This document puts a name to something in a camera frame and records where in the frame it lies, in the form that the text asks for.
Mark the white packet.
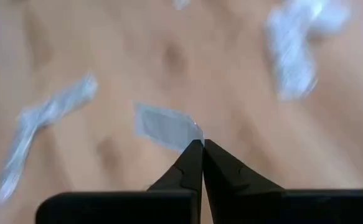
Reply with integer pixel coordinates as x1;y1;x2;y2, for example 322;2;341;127
133;101;205;154

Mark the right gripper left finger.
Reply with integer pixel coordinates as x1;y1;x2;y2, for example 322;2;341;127
35;139;204;224

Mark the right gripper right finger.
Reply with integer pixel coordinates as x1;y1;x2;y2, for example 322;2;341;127
203;139;363;224

